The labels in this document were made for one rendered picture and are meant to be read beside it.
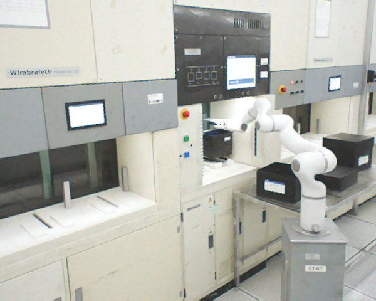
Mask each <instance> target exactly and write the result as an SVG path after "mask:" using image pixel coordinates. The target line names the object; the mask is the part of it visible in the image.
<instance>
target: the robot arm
mask: <svg viewBox="0 0 376 301"><path fill-rule="evenodd" d="M270 110H271V104H270V102H269V100H268V99H267V98H259V99H257V100H256V101H255V102H254V103H252V104H251V105H250V106H249V107H248V108H247V109H245V110H244V112H243V113H242V114H241V116H239V117H238V118H237V119H226V120H225V119H221V120H217V121H215V122H209V124H211V125H215V126H214V127H218V128H225V129H226V130H231V131H235V132H239V133H245V131H246V130H247V129H248V124H250V123H251V122H252V121H253V120H254V119H255V121H254V126H255V128H256V129H257V130H258V131H260V132H261V133H271V132H280V135H279V140H280V142H281V143H282V144H283V145H284V146H285V147H286V148H287V149H288V150H289V151H291V152H292V153H293V154H296V156H295V157H294V158H293V159H292V161H291V169H292V171H293V173H294V174H295V175H296V176H297V178H298V179H299V181H300V184H301V206H300V219H301V220H296V221H295V223H294V225H293V227H294V229H295V230H296V232H298V233H301V234H302V235H306V236H326V235H329V234H330V233H331V227H330V226H329V225H328V224H326V223H324V221H325V198H326V187H325V185H324V184H323V183H322V182H321V181H317V180H315V179H314V175H316V174H324V173H326V172H330V171H332V170H333V169H334V168H335V166H336V164H337V161H336V158H335V156H334V154H333V152H332V151H330V150H328V149H326V148H324V147H322V146H319V145H317V144H314V142H310V141H308V140H306V139H304V138H302V137H301V136H300V135H299V134H297V132H296V131H295V130H294V129H293V119H292V118H291V117H290V116H288V115H268V114H269V113H270Z"/></svg>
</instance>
